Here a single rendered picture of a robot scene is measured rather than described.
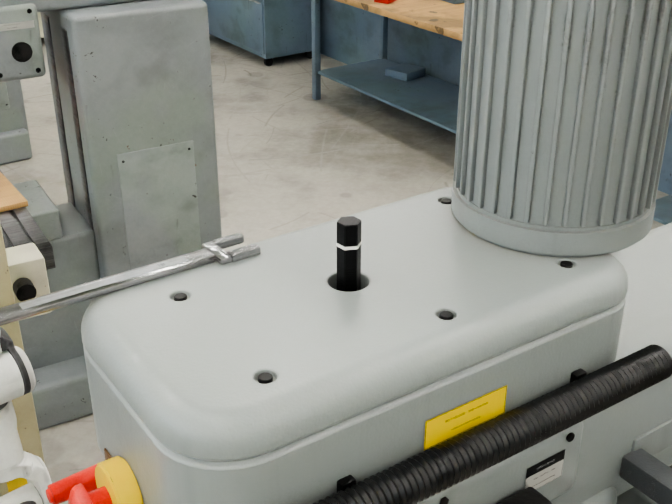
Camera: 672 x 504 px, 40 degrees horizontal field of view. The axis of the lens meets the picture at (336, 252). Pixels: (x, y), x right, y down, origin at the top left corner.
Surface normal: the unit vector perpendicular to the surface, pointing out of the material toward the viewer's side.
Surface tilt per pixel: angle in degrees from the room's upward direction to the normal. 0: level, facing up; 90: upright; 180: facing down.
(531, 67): 90
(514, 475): 90
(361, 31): 90
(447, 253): 0
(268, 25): 90
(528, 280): 0
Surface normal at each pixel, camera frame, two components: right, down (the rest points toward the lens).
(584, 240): 0.06, 0.46
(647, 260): 0.00, -0.89
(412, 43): -0.83, 0.26
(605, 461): 0.56, 0.38
